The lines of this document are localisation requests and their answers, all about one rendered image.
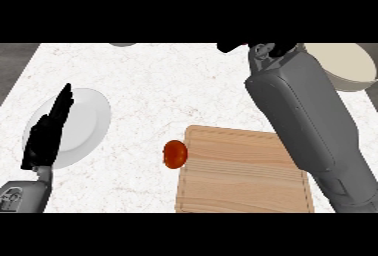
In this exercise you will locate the grey round object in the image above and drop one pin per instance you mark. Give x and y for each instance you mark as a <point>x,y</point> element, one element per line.
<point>123,44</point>

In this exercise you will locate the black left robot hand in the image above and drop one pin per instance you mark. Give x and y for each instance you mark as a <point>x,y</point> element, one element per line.
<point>46,133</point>

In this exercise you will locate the white round plate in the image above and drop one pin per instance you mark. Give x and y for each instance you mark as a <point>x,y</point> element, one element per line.
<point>83,128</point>

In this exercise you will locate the wooden cutting board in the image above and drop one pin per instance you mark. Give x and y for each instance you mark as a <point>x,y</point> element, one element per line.
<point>244,173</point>

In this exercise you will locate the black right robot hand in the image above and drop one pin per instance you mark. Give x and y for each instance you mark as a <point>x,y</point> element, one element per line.
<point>230,46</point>

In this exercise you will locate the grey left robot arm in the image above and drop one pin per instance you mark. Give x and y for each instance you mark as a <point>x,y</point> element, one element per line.
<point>22,195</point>

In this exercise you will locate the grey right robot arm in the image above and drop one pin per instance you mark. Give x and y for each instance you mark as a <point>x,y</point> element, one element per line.
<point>307,126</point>

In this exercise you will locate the beige round bowl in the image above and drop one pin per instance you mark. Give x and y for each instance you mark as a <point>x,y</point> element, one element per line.
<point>348,65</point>

